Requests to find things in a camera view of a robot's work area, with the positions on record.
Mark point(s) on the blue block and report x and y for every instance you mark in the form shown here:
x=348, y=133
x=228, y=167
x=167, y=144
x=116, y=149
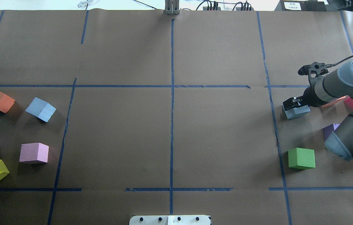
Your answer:
x=41, y=109
x=296, y=112

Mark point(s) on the right side purple block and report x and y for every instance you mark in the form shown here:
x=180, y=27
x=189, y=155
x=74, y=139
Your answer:
x=329, y=129

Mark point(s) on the light pink block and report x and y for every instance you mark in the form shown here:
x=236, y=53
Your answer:
x=34, y=153

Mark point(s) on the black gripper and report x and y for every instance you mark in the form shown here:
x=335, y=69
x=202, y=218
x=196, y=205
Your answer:
x=309, y=96

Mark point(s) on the right side orange block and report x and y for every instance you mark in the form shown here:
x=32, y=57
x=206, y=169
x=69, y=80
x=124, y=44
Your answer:
x=335, y=101

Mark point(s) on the green block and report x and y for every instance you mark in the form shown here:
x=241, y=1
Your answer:
x=301, y=158

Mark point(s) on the aluminium frame post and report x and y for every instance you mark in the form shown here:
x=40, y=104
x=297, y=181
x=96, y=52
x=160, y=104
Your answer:
x=172, y=7

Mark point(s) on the upper magenta block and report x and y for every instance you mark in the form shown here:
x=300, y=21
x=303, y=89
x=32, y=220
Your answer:
x=349, y=103

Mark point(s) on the black labelled box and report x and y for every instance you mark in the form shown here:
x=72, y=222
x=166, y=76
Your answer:
x=301, y=5

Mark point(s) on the white pedestal base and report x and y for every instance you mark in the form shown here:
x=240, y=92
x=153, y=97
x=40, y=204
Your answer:
x=170, y=220

